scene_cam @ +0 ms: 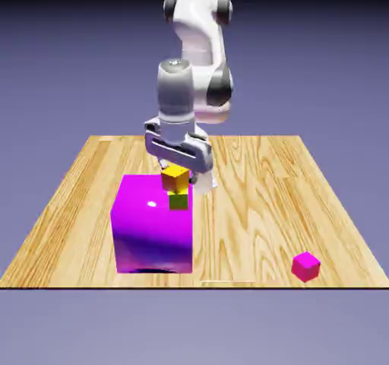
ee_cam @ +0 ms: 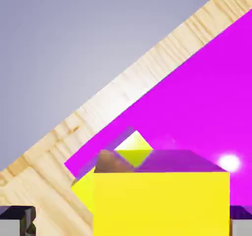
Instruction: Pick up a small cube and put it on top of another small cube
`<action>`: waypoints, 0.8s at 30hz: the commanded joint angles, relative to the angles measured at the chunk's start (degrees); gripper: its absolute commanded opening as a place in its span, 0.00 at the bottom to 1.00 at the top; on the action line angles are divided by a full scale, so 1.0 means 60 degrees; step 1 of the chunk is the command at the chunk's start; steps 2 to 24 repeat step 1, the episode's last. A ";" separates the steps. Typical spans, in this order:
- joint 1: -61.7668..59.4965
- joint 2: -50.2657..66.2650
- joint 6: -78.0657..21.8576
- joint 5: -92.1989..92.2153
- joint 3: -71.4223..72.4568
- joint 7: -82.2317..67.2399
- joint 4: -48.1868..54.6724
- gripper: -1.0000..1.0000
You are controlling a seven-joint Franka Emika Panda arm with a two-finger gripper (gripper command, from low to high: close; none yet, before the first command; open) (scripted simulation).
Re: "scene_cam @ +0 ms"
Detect small orange cube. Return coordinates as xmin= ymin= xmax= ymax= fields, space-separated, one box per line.
xmin=160 ymin=165 xmax=191 ymax=195

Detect large magenta box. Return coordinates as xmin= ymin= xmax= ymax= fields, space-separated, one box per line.
xmin=109 ymin=173 xmax=195 ymax=275

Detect small pink cube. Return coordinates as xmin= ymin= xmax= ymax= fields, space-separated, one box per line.
xmin=290 ymin=251 xmax=322 ymax=284

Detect small green cube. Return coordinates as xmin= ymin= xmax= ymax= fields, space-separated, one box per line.
xmin=168 ymin=187 xmax=190 ymax=211

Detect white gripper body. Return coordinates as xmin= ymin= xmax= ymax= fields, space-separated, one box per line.
xmin=144 ymin=129 xmax=214 ymax=174

